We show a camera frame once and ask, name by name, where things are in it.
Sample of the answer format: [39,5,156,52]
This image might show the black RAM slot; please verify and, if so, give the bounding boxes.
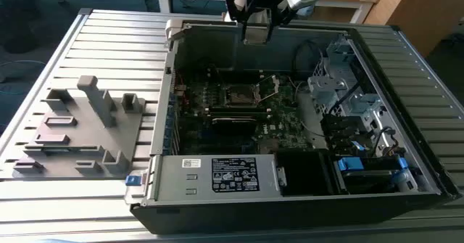
[209,106,265,112]
[209,111,267,117]

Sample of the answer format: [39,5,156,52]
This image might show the black looped cable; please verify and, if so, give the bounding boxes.
[372,126,396,158]

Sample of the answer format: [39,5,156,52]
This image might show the black hard disk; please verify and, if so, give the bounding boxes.
[343,169,396,194]

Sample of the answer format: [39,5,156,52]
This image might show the chipset heat sink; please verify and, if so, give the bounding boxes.
[259,138,280,154]

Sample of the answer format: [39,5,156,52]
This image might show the thin grey wire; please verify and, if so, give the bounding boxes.
[299,115,327,139]
[288,76,305,96]

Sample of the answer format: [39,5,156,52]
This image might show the black graphics card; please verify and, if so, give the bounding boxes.
[211,117,259,139]

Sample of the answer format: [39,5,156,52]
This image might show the blue disk carrier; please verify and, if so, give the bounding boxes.
[335,155,411,195]

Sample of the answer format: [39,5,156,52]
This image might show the silver CPU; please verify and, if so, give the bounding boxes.
[244,25,271,46]

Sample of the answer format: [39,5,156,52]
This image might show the green RAM stick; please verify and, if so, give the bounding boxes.
[43,146,99,153]

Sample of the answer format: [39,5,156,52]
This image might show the grey power supply unit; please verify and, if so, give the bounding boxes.
[144,153,289,202]

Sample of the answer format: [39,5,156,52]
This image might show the grey parts rack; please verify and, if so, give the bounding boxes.
[12,75,147,178]

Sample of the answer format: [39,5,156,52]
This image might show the black office chair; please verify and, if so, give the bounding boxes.
[0,0,40,55]

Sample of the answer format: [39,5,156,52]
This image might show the silver metal bracket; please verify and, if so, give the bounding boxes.
[307,76,345,100]

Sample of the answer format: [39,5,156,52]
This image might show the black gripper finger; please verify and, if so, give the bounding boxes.
[267,0,299,42]
[223,0,252,43]

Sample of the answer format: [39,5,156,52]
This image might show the wooden cabinet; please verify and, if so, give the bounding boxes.
[364,0,464,58]

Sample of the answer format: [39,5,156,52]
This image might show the black PC case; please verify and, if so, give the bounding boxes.
[123,18,463,235]

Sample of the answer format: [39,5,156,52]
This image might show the green motherboard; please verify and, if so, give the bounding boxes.
[169,68,327,157]

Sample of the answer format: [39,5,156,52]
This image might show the dark drive cable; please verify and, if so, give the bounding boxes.
[327,82,363,119]

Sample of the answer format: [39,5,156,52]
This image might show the grey metal drive cage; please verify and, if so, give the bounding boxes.
[324,33,391,135]

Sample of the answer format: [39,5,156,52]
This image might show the blue floor cable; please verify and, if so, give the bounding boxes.
[0,59,48,96]

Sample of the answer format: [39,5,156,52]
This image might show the black disk bay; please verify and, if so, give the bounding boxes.
[320,114,371,157]

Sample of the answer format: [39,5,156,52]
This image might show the grey plastic case handle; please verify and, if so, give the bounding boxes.
[164,19,184,42]

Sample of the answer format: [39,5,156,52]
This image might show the metal socket cover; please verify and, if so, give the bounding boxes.
[253,75,280,102]

